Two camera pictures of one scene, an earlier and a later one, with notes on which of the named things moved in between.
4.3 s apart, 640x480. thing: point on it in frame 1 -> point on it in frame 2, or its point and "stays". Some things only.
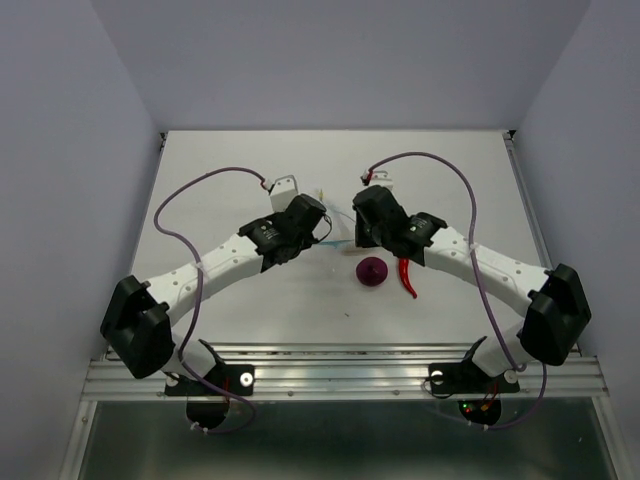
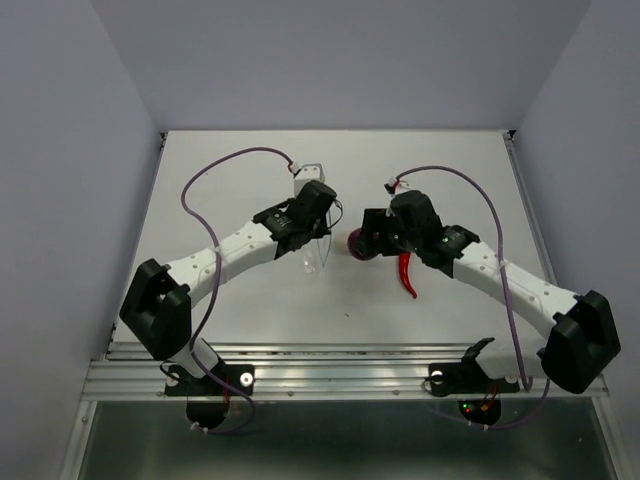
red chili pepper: [404, 267] stays
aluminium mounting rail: [383, 373] stays
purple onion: [371, 271] -> [353, 247]
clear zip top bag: [342, 226] -> [316, 256]
